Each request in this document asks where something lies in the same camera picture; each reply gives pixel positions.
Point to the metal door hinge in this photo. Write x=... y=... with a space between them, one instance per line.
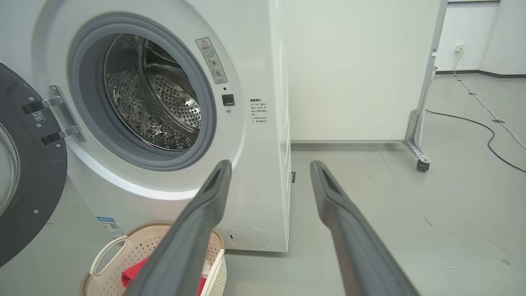
x=61 y=119

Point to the metal partition leg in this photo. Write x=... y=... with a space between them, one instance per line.
x=415 y=131

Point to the black door latch slot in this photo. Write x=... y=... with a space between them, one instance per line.
x=228 y=100

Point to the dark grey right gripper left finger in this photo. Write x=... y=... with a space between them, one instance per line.
x=193 y=238

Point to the black caster wheel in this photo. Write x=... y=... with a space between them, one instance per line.
x=423 y=165

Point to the round white filter cover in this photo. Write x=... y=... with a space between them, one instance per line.
x=248 y=236

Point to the white partition board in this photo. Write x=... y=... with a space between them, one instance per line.
x=349 y=82

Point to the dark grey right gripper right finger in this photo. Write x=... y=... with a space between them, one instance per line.
x=353 y=246

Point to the white washing machine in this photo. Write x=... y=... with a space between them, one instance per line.
x=254 y=185

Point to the white warning sticker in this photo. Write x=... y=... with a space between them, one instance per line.
x=211 y=61

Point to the cream perforated laundry basket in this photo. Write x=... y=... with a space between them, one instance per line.
x=135 y=246

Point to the printed text notice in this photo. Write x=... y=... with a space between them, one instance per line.
x=259 y=111

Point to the steel washing machine drum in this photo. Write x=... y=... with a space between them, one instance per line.
x=135 y=102

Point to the white wall outlet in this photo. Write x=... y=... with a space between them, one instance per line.
x=459 y=48

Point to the plain red garment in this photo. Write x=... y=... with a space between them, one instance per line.
x=133 y=273

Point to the black round washing machine door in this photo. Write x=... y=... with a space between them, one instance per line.
x=37 y=185

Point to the grey rubber door gasket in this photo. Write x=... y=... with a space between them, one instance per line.
x=84 y=102

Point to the blue energy label sticker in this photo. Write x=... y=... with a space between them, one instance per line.
x=110 y=228

